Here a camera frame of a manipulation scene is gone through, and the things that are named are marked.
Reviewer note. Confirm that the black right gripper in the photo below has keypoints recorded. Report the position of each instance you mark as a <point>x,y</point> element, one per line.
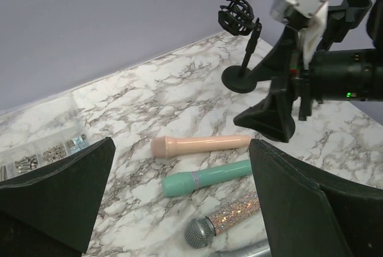
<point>331,75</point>

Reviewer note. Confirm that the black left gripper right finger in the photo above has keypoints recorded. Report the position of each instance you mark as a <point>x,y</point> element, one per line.
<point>308,211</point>

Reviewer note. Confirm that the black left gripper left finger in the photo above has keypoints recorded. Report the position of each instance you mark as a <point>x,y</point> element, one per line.
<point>51,211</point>

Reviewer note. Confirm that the silver grey microphone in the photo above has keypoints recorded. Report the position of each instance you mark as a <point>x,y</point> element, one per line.
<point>258,249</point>

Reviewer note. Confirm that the black shock-mount round-base stand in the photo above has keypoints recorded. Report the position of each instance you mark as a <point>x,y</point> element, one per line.
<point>237,18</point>

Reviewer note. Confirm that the black clip microphone stand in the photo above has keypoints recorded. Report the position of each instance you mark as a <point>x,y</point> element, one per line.
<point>341,19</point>

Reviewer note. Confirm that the rhinestone mesh-head microphone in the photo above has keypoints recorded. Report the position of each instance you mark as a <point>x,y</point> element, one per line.
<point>199,232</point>

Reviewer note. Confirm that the beige pink microphone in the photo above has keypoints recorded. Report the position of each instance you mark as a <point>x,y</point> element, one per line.
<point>165,147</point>

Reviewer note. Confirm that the mint green microphone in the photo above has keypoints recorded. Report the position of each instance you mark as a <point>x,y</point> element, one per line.
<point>184,183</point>

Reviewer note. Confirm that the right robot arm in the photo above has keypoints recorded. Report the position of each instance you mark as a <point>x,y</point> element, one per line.
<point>373,29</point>

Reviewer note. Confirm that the clear plastic screw box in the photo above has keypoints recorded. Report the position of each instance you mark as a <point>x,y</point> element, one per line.
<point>38,135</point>

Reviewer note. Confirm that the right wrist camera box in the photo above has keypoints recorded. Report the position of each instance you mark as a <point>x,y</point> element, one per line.
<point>307,17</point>

